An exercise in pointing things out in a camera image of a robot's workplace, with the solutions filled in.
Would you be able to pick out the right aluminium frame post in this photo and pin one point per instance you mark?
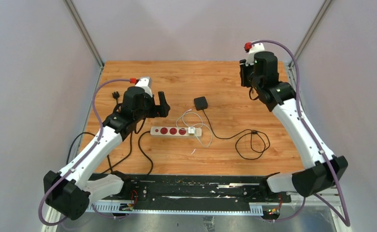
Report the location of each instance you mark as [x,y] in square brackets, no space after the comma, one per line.
[313,27]

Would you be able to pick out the large black power adapter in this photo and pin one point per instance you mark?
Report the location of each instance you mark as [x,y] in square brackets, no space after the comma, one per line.
[200,103]

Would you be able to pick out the white red power strip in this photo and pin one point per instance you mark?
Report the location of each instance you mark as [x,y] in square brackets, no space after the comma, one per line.
[171,132]

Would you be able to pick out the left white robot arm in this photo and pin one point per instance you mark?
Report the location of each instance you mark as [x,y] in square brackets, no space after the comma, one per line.
[70,190]

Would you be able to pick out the white USB charger with cable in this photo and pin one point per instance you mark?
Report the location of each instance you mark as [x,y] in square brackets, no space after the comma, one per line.
[192,129]

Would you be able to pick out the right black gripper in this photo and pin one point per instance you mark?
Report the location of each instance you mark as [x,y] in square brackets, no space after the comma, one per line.
[244,69]

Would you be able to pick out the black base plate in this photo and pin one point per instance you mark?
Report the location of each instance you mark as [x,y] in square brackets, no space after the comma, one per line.
[221,194]

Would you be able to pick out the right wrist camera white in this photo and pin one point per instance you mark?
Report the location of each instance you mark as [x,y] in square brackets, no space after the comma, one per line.
[251,49]

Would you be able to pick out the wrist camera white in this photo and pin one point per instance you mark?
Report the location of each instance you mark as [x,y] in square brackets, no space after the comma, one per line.
[145,83]
[251,49]

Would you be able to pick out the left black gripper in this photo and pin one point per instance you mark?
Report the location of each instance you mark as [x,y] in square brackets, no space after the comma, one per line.
[160,110]

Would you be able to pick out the aluminium frame post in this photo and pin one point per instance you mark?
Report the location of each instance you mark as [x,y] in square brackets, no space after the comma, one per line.
[313,27]
[72,9]

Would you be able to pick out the left aluminium frame post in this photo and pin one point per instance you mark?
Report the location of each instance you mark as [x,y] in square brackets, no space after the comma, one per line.
[72,9]

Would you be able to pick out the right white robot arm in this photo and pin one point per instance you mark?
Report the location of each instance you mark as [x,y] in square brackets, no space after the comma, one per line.
[322,168]

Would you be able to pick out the black power strip plug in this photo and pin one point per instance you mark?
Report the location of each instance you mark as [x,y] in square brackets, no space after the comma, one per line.
[115,95]

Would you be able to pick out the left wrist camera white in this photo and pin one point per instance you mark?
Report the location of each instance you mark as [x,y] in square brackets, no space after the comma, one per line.
[145,83]

